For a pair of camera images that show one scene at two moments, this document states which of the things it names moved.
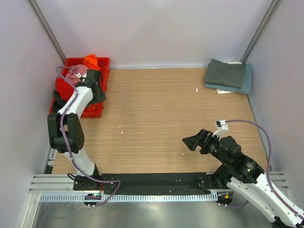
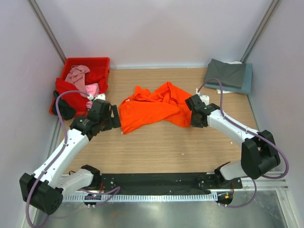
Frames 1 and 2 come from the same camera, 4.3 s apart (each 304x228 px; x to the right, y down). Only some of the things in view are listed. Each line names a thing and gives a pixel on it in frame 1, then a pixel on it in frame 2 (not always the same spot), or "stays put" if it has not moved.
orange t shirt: (90, 61) → (145, 109)
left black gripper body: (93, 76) → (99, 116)
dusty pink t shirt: (75, 70) stays put
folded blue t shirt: (246, 87) stays put
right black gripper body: (210, 145) → (194, 123)
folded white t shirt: (221, 91) stays put
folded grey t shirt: (225, 74) stays put
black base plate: (150, 183) stays put
